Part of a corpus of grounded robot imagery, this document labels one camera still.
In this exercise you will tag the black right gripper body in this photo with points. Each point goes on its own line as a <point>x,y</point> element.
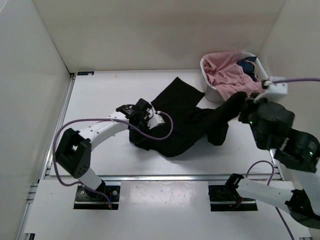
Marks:
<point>248,117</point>

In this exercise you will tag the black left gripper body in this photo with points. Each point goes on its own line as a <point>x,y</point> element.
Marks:
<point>143,122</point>

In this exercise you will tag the black trousers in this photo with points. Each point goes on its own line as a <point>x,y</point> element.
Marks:
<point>185,123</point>

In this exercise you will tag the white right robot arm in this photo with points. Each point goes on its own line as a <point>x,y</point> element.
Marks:
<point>297,153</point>

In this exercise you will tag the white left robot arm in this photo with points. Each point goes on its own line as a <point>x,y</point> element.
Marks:
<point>73,148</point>

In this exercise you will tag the pink trousers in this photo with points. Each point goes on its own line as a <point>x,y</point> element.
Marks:
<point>230,77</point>

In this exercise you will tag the navy blue garment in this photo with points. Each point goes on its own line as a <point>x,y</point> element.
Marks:
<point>249,67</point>

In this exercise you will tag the white laundry basket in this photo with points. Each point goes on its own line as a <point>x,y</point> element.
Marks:
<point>212,90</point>

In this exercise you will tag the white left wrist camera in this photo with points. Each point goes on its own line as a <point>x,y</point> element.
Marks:
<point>154,120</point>

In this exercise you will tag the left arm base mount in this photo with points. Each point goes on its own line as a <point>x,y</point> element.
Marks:
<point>86,200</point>

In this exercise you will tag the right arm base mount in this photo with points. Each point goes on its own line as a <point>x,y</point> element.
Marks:
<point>222,200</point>

